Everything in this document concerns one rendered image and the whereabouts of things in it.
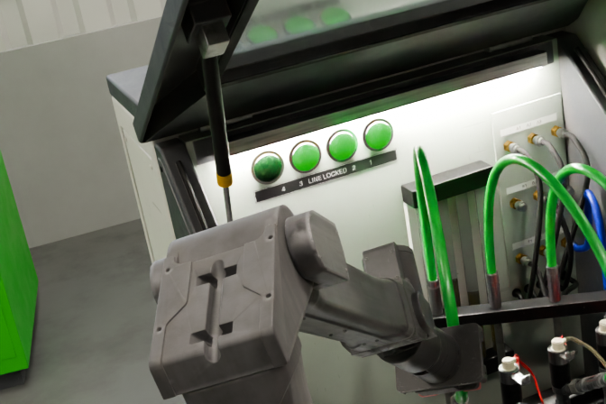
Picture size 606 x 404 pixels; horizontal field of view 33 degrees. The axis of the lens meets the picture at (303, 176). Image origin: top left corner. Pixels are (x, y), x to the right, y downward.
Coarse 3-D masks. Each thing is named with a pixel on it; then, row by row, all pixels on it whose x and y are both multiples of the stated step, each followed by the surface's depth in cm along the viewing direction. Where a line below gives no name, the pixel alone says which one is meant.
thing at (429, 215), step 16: (416, 160) 138; (416, 176) 142; (432, 192) 121; (432, 208) 119; (432, 224) 118; (432, 256) 151; (432, 272) 152; (448, 272) 115; (448, 288) 114; (448, 304) 114; (448, 320) 114; (464, 400) 120
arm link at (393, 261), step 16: (368, 256) 106; (384, 256) 105; (400, 256) 106; (368, 272) 105; (384, 272) 104; (400, 272) 104; (416, 272) 107; (416, 288) 105; (416, 304) 96; (432, 320) 100; (432, 336) 100
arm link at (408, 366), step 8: (416, 344) 101; (424, 344) 102; (432, 344) 103; (440, 344) 105; (384, 352) 102; (392, 352) 102; (400, 352) 102; (408, 352) 101; (416, 352) 101; (424, 352) 102; (432, 352) 103; (384, 360) 102; (392, 360) 102; (400, 360) 101; (408, 360) 101; (416, 360) 102; (424, 360) 103; (432, 360) 104; (400, 368) 104; (408, 368) 103; (416, 368) 104; (424, 368) 104
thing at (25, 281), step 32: (0, 160) 421; (0, 192) 403; (0, 224) 386; (0, 256) 370; (0, 288) 364; (32, 288) 429; (0, 320) 367; (32, 320) 409; (0, 352) 371; (0, 384) 380
